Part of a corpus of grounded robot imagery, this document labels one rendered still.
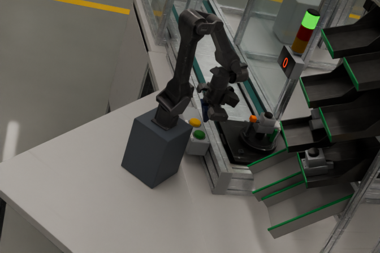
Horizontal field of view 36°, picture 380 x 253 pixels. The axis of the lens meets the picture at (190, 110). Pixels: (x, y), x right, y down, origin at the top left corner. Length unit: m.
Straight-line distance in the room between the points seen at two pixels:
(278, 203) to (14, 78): 2.42
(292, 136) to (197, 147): 0.40
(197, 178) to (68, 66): 2.22
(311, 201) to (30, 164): 0.87
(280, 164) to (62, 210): 0.69
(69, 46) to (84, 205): 2.62
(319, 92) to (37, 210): 0.87
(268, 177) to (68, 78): 2.31
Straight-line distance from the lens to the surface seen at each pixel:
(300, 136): 1.78
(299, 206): 1.78
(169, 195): 1.93
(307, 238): 2.01
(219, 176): 1.95
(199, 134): 2.04
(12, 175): 1.88
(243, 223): 1.94
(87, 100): 3.80
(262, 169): 1.92
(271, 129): 2.08
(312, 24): 2.12
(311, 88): 1.73
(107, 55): 4.33
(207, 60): 2.64
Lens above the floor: 2.11
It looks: 32 degrees down
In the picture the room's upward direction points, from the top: 19 degrees clockwise
